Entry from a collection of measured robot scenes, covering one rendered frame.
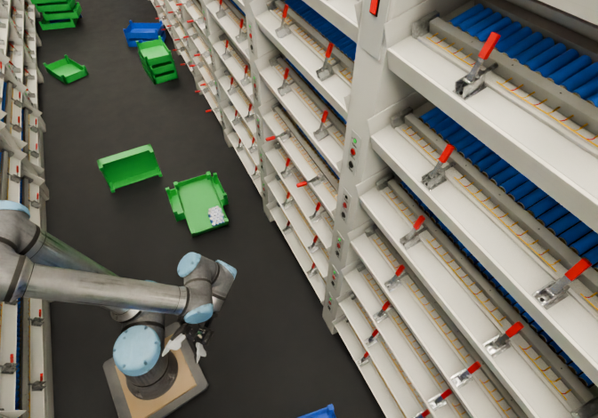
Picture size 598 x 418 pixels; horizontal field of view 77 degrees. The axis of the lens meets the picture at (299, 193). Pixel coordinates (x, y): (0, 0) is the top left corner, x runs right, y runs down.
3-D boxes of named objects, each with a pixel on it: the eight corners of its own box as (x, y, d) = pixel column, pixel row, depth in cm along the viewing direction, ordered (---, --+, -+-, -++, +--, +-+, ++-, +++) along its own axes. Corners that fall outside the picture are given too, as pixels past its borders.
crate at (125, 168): (109, 184, 225) (111, 193, 221) (96, 159, 210) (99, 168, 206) (158, 168, 235) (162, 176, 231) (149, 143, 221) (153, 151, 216)
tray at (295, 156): (336, 225, 122) (331, 211, 114) (265, 124, 159) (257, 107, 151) (389, 194, 123) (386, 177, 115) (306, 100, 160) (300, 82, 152)
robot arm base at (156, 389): (132, 409, 137) (124, 402, 130) (123, 360, 148) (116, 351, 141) (183, 385, 143) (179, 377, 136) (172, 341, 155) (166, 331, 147)
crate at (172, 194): (176, 221, 206) (173, 212, 201) (168, 196, 219) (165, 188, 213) (229, 204, 216) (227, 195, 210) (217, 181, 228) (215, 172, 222)
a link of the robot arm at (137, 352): (123, 390, 132) (107, 373, 119) (127, 342, 143) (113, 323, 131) (168, 381, 135) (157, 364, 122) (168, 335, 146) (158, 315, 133)
